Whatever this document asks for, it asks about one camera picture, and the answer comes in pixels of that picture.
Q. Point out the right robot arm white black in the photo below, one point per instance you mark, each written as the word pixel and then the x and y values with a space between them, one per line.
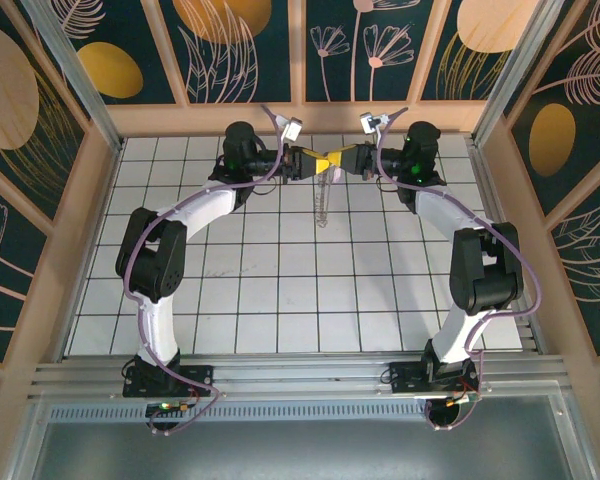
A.
pixel 485 270

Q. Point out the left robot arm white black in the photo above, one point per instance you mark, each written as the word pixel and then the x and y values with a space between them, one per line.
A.
pixel 152 260

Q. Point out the small circuit board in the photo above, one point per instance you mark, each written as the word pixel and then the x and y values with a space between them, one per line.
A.
pixel 462 398
pixel 167 407

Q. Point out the grey sheet metal panel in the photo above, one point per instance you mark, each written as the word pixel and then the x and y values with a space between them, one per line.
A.
pixel 300 450

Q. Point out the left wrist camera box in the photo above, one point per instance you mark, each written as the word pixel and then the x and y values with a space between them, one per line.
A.
pixel 292 129

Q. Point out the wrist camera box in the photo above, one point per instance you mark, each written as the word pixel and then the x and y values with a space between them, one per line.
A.
pixel 292 129
pixel 372 123

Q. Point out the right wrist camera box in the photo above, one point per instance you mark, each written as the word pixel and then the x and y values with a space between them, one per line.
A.
pixel 372 123

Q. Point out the aluminium side rail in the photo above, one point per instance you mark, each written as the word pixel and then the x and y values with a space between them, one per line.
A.
pixel 495 200

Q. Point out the aluminium frame post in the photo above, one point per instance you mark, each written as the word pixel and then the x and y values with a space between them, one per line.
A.
pixel 70 65
pixel 510 65

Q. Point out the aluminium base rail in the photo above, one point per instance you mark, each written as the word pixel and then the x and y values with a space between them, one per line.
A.
pixel 300 372

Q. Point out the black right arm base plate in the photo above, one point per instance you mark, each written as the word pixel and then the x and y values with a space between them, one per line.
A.
pixel 405 375

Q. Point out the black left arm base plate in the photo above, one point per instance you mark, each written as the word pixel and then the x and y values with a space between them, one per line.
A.
pixel 200 376

